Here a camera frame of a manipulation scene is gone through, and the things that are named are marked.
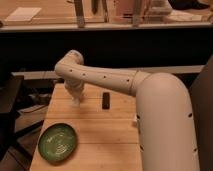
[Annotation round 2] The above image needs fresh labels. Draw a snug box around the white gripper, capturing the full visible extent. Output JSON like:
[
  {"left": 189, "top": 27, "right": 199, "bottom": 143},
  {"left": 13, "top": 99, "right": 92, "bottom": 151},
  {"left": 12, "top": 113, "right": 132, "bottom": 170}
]
[{"left": 64, "top": 81, "right": 84, "bottom": 100}]

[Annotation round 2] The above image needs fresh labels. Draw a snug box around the white sponge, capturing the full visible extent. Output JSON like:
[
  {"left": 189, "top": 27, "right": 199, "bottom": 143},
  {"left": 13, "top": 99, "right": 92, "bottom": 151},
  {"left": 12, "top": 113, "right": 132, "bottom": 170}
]
[{"left": 72, "top": 98, "right": 81, "bottom": 107}]

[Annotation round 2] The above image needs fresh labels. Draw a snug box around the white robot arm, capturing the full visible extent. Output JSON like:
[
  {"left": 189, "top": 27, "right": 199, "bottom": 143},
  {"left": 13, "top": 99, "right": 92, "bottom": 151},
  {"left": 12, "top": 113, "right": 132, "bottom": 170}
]
[{"left": 55, "top": 50, "right": 200, "bottom": 171}]

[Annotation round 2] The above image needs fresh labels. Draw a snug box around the black rectangular block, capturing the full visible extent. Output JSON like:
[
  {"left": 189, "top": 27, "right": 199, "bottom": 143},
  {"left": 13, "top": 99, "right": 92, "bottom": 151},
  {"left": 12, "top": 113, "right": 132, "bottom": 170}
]
[{"left": 102, "top": 92, "right": 110, "bottom": 109}]

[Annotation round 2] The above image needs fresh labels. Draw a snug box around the green plate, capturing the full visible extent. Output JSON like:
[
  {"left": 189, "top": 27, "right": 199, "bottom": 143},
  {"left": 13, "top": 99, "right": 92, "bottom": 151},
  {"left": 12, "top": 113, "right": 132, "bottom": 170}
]
[{"left": 38, "top": 123, "right": 78, "bottom": 163}]

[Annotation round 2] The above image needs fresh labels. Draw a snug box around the white paper sheet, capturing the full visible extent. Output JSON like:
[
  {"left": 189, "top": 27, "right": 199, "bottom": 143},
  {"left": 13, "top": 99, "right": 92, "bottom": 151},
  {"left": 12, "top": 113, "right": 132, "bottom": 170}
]
[{"left": 5, "top": 7, "right": 41, "bottom": 22}]

